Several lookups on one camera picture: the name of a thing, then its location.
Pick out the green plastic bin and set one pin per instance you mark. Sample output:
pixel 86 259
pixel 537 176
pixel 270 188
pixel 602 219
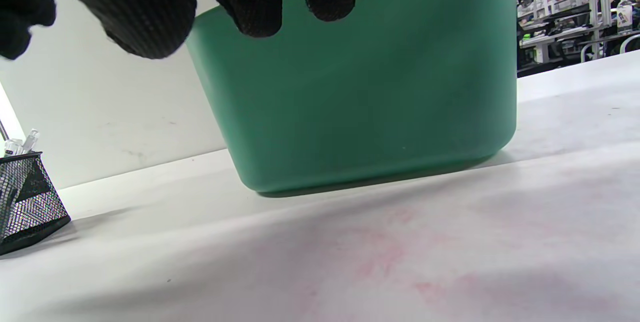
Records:
pixel 375 112

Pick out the white partition board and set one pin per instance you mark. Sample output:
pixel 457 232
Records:
pixel 125 112

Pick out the black mesh pen holder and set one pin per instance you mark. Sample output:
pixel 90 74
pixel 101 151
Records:
pixel 30 202

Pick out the white metal workbench frame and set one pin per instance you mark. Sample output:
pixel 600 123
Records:
pixel 560 27

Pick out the person's right hand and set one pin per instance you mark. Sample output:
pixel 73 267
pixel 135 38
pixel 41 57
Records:
pixel 150 7

